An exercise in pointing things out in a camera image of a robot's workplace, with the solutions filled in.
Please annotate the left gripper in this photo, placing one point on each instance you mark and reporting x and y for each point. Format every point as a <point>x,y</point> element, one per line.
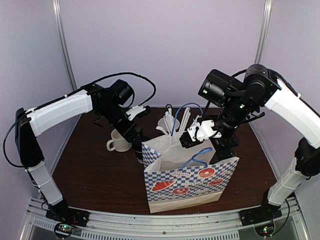
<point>130,135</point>

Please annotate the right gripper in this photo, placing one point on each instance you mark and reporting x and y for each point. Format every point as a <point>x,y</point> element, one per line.
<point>222,154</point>

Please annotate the checkered paper takeout bag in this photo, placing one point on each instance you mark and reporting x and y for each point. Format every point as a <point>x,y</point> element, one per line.
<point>176,177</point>

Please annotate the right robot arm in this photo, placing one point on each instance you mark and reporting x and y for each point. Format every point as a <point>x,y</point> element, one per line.
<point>246,92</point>

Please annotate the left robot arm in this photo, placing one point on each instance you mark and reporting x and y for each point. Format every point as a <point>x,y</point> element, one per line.
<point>106,101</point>

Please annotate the cream ribbed ceramic mug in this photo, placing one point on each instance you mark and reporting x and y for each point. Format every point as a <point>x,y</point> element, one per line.
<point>117,143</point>

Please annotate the white cup of straws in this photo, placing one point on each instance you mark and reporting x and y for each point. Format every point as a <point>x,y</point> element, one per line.
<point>170,118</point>

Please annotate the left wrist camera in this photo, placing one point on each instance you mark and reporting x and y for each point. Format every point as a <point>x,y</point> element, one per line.
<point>120,92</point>

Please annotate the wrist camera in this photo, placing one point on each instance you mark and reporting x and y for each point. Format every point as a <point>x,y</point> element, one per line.
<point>120,92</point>
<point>213,88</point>

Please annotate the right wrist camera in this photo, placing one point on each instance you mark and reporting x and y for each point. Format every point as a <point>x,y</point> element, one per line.
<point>213,88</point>

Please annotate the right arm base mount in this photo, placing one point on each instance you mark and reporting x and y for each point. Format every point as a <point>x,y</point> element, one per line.
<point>261,220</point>

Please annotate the aluminium front rail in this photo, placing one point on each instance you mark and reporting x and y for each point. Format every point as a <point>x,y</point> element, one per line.
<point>223,225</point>

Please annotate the right aluminium corner post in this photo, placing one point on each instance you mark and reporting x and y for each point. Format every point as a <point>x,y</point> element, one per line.
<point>264,30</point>

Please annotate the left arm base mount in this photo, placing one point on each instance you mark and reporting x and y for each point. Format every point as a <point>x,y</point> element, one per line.
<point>66,226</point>

